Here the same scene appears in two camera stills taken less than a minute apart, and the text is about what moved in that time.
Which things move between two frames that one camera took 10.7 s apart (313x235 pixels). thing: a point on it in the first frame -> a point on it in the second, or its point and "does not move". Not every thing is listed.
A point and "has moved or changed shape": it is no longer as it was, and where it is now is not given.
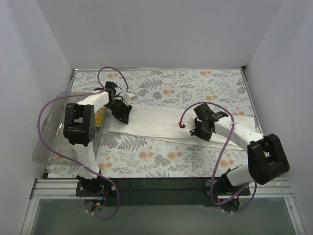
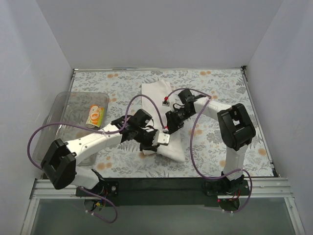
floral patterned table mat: [121, 156] does not move
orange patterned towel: [99, 115] does not move
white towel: [162, 122] has moved or changed shape
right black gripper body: [200, 127] -> [171, 121]
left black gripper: [118, 105] -> [148, 141]
